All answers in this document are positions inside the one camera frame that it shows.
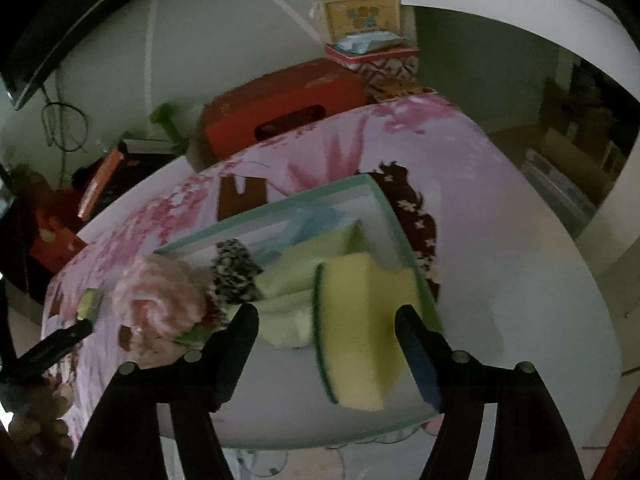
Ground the orange black box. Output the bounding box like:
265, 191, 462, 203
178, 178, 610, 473
77, 139, 177, 222

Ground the person left hand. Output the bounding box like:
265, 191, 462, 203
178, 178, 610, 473
9, 385, 74, 462

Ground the leopard print scrunchie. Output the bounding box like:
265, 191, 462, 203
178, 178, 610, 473
208, 238, 262, 307

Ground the red cardboard box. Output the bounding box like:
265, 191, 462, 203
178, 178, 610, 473
196, 58, 364, 168

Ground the blue face mask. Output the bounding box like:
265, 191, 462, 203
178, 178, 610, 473
248, 206, 352, 266

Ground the light green cloth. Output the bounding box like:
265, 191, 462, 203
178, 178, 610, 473
224, 221, 369, 349

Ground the white round table edge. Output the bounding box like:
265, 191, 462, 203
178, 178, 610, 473
401, 0, 639, 98

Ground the yellow green sponge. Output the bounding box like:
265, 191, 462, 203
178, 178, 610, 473
312, 252, 421, 412

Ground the blue wipes pack on tin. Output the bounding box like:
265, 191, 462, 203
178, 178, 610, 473
333, 30, 406, 54

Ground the pink white chevron towel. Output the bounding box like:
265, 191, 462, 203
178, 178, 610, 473
112, 254, 206, 366

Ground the red patterned tin box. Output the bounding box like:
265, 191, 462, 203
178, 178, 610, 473
324, 44, 420, 86

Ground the red scrunchie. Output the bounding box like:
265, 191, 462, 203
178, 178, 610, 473
201, 294, 229, 332

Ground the teal white shallow box tray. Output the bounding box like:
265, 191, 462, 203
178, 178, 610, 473
162, 174, 442, 448

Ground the black wall cable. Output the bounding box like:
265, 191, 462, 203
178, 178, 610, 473
39, 66, 91, 187

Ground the green dumbbell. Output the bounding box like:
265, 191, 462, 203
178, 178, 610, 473
149, 103, 189, 155

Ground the cartoon printed bed sheet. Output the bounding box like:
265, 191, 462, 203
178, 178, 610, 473
39, 91, 624, 480

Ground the yellow gift box with handle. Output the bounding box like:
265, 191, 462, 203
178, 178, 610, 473
309, 0, 402, 44

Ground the red tote bag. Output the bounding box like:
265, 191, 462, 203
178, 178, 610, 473
12, 165, 87, 274

